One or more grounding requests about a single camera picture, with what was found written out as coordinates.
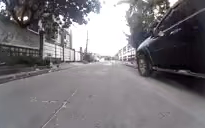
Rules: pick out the utility pole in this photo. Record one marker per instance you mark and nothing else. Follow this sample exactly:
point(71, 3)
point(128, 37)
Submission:
point(87, 43)

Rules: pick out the white building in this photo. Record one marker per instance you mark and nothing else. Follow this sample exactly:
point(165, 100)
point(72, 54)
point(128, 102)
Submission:
point(128, 53)

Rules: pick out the grey concrete road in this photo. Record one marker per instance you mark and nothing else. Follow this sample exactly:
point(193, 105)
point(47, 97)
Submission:
point(100, 93)

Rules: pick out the large tree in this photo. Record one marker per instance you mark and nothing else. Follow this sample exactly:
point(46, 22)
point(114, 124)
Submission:
point(56, 10)

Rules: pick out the low bushes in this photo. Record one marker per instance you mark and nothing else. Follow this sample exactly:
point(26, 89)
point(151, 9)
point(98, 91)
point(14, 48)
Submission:
point(26, 60)

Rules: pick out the dark car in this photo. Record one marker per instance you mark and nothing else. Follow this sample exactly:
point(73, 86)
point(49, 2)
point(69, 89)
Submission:
point(183, 43)

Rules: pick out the grey pavement strip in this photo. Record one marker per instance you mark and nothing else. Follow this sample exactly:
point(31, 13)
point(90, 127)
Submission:
point(10, 77)

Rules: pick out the grey wall with fence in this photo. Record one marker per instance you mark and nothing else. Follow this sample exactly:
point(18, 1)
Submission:
point(10, 35)

